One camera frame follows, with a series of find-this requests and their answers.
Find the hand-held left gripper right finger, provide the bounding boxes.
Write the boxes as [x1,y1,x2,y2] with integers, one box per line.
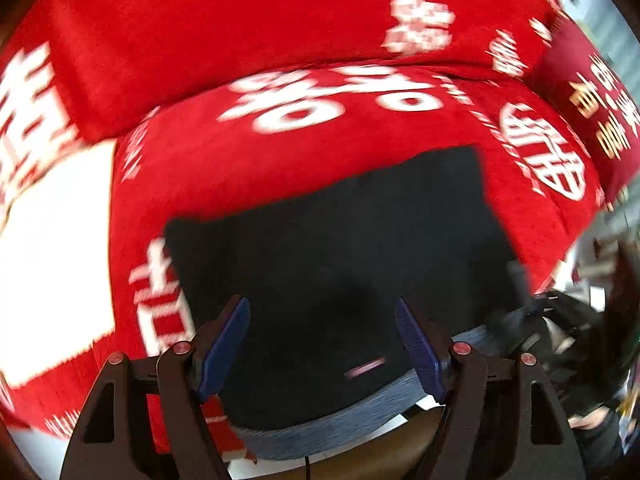
[394,297,587,480]

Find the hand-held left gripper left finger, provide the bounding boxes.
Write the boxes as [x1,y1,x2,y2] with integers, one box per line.
[60,295,252,480]

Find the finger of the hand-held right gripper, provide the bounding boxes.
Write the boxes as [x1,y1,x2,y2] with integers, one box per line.
[506,260,534,312]

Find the black pants with patterned waistband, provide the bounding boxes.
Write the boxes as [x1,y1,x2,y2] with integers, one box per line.
[164,146,534,461]

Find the red printed sofa seat cover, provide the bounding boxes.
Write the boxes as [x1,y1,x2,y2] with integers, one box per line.
[0,60,607,462]

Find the dark red cushion gold print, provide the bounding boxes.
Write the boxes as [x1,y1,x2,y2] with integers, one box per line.
[525,20,640,204]

